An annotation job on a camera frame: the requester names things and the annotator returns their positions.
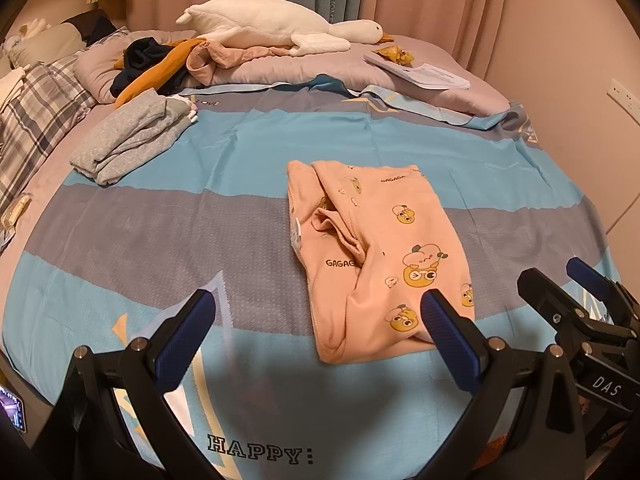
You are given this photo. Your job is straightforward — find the orange and navy clothes pile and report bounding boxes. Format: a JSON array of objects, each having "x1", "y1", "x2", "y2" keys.
[{"x1": 112, "y1": 37, "x2": 206, "y2": 110}]

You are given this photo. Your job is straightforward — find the beige grey pillow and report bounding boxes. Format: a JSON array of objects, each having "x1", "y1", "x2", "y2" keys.
[{"x1": 7, "y1": 25, "x2": 86, "y2": 68}]

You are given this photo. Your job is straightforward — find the small snack packet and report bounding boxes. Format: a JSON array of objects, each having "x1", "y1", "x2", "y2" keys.
[{"x1": 0, "y1": 194, "x2": 32, "y2": 233}]

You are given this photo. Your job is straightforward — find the plaid pillow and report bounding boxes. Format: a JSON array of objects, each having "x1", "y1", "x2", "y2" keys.
[{"x1": 0, "y1": 56, "x2": 98, "y2": 211}]

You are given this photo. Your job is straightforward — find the white plush toy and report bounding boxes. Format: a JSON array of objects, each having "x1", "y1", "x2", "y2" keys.
[{"x1": 5, "y1": 19, "x2": 51, "y2": 43}]

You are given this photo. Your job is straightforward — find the pink mattress sheet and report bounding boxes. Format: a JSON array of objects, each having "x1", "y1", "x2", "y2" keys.
[{"x1": 0, "y1": 102, "x2": 126, "y2": 261}]

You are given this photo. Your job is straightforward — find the dark cloth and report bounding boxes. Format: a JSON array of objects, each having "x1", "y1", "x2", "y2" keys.
[{"x1": 110, "y1": 37, "x2": 193, "y2": 101}]

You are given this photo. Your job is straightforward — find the blue grey striped bedsheet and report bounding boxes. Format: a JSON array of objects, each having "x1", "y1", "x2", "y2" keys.
[{"x1": 0, "y1": 74, "x2": 623, "y2": 480}]

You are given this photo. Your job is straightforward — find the yellow crumpled wrapper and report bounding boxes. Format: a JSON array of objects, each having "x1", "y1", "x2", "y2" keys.
[{"x1": 376, "y1": 45, "x2": 416, "y2": 66}]

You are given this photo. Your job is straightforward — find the dusty pink garment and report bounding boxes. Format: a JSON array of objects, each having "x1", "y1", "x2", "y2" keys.
[{"x1": 186, "y1": 42, "x2": 301, "y2": 86}]

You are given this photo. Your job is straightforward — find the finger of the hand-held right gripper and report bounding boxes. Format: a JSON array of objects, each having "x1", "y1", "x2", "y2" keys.
[
  {"x1": 516, "y1": 267, "x2": 596, "y2": 346},
  {"x1": 566, "y1": 256, "x2": 633, "y2": 321}
]

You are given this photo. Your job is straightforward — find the white paper sheet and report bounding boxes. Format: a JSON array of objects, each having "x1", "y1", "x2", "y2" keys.
[{"x1": 363, "y1": 51, "x2": 472, "y2": 91}]

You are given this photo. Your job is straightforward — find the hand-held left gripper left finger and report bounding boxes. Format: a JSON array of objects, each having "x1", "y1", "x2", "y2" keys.
[{"x1": 32, "y1": 288, "x2": 217, "y2": 480}]

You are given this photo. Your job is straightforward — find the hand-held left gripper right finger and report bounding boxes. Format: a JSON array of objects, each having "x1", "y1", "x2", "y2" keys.
[{"x1": 420, "y1": 288, "x2": 586, "y2": 480}]

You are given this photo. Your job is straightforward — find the grey folded clothes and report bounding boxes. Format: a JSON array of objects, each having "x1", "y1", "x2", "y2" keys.
[{"x1": 69, "y1": 89, "x2": 201, "y2": 186}]

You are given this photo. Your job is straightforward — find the white wall socket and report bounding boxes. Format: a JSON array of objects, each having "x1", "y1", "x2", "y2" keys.
[{"x1": 607, "y1": 79, "x2": 640, "y2": 111}]

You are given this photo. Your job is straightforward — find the dark pillow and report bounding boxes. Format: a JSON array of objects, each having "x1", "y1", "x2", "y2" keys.
[{"x1": 62, "y1": 8, "x2": 118, "y2": 46}]

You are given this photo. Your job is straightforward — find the small lit screen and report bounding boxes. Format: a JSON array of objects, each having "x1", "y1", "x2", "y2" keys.
[{"x1": 0, "y1": 385, "x2": 28, "y2": 433}]

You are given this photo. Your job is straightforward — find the pink printed baby shirt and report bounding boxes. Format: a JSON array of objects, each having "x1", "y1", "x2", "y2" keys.
[{"x1": 286, "y1": 160, "x2": 476, "y2": 365}]

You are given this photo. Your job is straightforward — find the white goose plush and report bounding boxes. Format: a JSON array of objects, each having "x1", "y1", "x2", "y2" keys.
[{"x1": 175, "y1": 0, "x2": 393, "y2": 57}]

